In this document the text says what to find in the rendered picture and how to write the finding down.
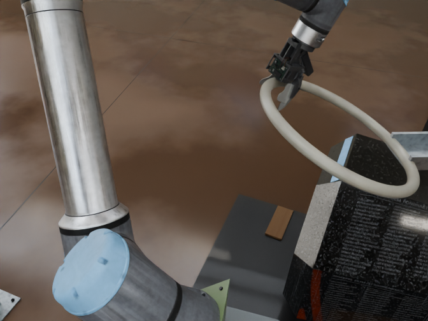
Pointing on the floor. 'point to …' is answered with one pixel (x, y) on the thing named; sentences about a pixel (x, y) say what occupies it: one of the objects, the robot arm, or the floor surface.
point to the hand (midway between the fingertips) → (273, 99)
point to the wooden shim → (279, 223)
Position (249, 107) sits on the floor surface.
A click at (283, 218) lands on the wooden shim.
